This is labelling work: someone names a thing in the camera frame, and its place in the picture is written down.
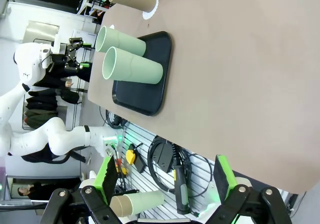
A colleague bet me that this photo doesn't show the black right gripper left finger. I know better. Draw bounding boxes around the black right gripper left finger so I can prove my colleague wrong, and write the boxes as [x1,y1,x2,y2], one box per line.
[42,155,126,224]

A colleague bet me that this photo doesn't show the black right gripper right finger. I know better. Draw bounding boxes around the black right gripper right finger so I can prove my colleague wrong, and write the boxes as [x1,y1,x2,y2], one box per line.
[206,154,294,224]

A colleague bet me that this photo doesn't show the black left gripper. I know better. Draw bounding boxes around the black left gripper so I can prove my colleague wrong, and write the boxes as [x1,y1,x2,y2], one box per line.
[51,36,92,71]

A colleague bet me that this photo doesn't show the tall green cup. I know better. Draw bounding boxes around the tall green cup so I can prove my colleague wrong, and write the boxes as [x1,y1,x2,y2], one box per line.
[101,46,164,85]
[94,25,147,58]

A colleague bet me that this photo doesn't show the white scalloped paper coaster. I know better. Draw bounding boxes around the white scalloped paper coaster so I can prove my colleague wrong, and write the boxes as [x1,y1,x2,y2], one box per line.
[141,0,161,21]

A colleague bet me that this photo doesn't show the bystander in black clothing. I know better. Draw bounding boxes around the bystander in black clothing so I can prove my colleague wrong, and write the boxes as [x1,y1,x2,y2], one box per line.
[17,181,82,201]
[32,68,92,91]

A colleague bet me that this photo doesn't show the yellow emergency stop button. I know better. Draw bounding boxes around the yellow emergency stop button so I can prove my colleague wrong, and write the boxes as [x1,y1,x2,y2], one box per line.
[125,148,139,165]

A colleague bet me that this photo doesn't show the black power adapter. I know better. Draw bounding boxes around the black power adapter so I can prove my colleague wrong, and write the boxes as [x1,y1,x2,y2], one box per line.
[134,156,149,174]

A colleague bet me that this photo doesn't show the grey metal panel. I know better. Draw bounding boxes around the grey metal panel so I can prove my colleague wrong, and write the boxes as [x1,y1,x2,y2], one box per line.
[23,20,61,45]

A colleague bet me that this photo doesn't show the spare green cup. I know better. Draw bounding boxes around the spare green cup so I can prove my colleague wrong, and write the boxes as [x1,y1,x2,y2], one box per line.
[117,190,165,219]

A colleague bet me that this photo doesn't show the white slatted base panel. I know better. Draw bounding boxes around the white slatted base panel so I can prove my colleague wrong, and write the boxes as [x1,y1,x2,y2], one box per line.
[109,120,221,224]

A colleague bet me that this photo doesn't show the black rectangular box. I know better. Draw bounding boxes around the black rectangular box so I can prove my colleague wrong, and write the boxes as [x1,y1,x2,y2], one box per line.
[153,142,174,173]

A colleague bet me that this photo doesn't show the clothes rack with coats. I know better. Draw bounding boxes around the clothes rack with coats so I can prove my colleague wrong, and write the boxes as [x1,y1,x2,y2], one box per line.
[21,90,82,131]

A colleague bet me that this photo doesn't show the black plastic tray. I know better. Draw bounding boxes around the black plastic tray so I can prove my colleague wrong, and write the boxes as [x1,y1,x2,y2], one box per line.
[111,30,173,117]

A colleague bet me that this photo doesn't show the black enabling handle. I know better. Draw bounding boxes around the black enabling handle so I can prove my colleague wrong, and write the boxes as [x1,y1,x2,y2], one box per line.
[173,165,191,215]

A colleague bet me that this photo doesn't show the coiled black cable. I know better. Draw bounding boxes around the coiled black cable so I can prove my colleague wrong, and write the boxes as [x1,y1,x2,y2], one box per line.
[147,136,217,194]

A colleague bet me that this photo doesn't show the black cable bundle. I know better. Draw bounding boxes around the black cable bundle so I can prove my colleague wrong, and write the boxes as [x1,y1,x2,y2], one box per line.
[99,105,128,130]

